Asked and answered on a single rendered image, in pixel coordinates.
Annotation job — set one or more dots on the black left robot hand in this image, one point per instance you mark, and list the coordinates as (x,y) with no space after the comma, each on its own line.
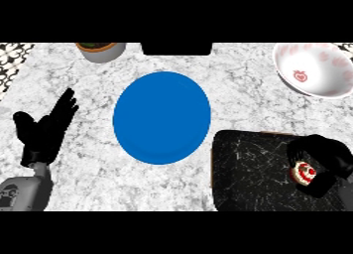
(44,132)

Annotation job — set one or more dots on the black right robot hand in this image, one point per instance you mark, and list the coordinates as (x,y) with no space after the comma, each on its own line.
(329,153)

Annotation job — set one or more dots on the red and white cupcake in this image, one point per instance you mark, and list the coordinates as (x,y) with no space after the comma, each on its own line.
(304,173)

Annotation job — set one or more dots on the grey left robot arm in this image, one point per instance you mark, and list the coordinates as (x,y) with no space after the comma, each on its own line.
(22,193)

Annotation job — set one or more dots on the black marbled tray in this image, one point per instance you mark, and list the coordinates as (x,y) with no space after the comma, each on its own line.
(253,172)

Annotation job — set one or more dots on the blue plate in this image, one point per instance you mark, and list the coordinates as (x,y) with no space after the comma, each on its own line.
(160,117)

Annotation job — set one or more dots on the white bowl with red prints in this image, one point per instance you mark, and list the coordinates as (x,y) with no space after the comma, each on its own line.
(314,70)

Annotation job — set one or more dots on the grey plant pot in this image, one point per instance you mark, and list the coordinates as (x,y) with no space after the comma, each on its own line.
(100,51)

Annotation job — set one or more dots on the black appliance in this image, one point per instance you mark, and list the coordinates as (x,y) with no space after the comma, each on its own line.
(177,49)

